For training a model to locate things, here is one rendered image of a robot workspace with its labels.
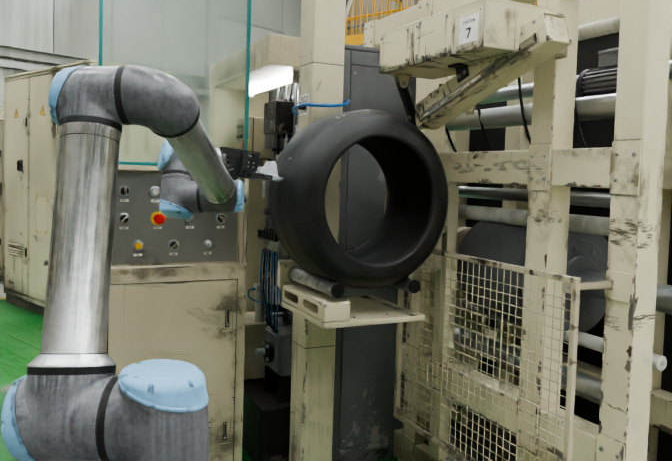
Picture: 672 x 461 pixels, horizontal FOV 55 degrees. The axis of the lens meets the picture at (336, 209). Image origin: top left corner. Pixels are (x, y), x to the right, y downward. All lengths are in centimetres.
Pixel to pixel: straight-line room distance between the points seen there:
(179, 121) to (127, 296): 121
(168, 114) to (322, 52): 114
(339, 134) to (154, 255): 91
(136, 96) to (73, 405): 56
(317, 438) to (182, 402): 142
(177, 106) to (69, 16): 1043
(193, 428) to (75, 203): 46
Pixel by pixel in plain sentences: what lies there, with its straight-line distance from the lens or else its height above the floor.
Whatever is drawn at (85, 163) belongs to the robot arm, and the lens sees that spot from 128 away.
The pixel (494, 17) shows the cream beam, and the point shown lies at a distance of 199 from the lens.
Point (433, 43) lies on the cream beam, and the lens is 215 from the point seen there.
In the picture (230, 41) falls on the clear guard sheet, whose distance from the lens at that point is 255.
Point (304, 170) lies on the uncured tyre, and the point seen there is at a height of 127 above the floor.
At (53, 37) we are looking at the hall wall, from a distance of 1156.
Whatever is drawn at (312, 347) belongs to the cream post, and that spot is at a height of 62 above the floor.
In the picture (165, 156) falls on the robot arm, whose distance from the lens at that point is 185.
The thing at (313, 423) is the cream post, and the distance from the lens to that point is 250.
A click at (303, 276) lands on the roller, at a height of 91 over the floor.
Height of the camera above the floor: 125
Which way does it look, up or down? 3 degrees down
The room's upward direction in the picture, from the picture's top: 2 degrees clockwise
